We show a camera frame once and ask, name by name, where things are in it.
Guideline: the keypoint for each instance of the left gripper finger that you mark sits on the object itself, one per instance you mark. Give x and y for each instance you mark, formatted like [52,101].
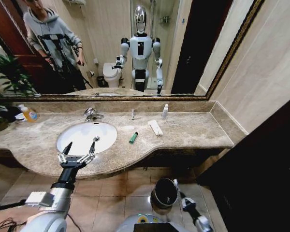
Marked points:
[91,149]
[67,149]

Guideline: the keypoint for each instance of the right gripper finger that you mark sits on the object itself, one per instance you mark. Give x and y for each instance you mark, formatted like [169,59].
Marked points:
[177,186]

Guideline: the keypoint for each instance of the black round trash bin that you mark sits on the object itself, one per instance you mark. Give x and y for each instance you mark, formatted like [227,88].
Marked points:
[164,192]

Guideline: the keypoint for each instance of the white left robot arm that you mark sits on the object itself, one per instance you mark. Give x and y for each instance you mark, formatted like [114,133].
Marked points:
[56,201]

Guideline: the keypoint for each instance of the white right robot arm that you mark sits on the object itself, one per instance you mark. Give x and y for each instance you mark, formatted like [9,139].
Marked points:
[204,223]

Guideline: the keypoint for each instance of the chrome sink drain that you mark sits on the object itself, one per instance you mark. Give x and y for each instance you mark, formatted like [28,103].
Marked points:
[96,138]

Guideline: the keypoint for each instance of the white oval sink basin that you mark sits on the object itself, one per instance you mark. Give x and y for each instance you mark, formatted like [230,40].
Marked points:
[82,134]

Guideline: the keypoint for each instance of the chrome faucet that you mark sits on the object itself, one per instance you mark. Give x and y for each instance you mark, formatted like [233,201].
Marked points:
[90,113]

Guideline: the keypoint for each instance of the green lighter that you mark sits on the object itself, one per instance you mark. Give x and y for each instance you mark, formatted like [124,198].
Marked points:
[133,138]

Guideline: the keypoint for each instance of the orange soap pump bottle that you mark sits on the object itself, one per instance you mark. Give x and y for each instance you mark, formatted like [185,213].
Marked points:
[30,116]

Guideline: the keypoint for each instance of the white robot front shell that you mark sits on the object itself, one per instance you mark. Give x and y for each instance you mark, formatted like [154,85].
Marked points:
[130,224]

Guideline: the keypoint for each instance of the dark wooden cabinet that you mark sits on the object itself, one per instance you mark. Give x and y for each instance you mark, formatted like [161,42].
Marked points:
[258,181]

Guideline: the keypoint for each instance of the small white tube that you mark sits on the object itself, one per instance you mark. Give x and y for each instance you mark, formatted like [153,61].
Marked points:
[165,112]

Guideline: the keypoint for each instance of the green potted plant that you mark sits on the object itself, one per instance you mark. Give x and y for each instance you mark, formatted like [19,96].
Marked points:
[7,72]

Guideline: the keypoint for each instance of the dark framed wall mirror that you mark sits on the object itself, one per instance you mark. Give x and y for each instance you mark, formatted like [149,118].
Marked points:
[101,36]

